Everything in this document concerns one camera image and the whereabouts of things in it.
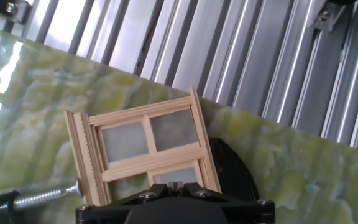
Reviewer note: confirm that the wooden sliding window sash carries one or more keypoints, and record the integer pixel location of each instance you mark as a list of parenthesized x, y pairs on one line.
[(172, 155)]

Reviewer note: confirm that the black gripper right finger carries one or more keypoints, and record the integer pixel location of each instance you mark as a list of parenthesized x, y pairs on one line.
[(197, 192)]

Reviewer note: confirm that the black C-clamp with steel screw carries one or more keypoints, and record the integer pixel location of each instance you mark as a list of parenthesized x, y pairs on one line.
[(232, 174)]

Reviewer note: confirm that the wooden model window frame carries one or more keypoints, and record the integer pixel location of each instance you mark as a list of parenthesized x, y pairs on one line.
[(87, 161)]

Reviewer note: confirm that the green marble pattern mat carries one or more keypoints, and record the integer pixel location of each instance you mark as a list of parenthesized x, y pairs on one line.
[(291, 174)]

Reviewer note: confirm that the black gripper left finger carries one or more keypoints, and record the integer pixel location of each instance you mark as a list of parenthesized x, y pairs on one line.
[(154, 193)]

